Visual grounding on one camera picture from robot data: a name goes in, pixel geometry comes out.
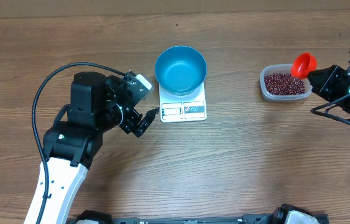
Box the red scoop with blue handle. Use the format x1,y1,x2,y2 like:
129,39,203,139
290,52,317,80

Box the red beans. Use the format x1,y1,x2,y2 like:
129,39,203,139
264,73,306,95

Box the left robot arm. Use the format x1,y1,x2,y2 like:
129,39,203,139
25,72,159,223

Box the white digital kitchen scale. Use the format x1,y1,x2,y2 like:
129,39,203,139
159,83,207,123

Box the blue metal bowl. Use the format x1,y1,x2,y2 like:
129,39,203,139
154,45,208,96

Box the clear plastic container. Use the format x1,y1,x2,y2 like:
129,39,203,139
259,64,311,101

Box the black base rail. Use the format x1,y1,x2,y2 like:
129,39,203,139
67,210,330,224

